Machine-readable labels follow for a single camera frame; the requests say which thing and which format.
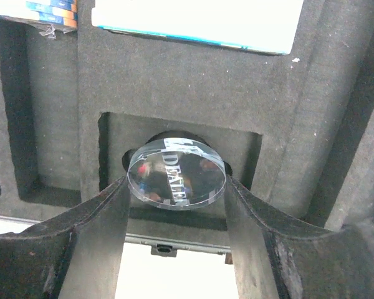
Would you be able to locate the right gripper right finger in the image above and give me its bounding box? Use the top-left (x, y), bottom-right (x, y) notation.
top-left (224, 177), bottom-right (374, 298)

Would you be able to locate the black poker carrying case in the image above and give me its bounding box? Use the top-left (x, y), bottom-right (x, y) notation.
top-left (0, 1), bottom-right (374, 229)

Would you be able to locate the blue playing card deck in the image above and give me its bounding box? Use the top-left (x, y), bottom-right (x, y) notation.
top-left (91, 0), bottom-right (303, 55)

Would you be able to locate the clear acrylic dealer button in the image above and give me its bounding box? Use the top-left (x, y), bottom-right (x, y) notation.
top-left (126, 137), bottom-right (227, 211)

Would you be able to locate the blue tan poker chip stack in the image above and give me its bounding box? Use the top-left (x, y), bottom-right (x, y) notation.
top-left (26, 1), bottom-right (78, 28)

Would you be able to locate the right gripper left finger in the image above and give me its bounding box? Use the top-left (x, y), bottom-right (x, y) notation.
top-left (0, 178), bottom-right (130, 298)

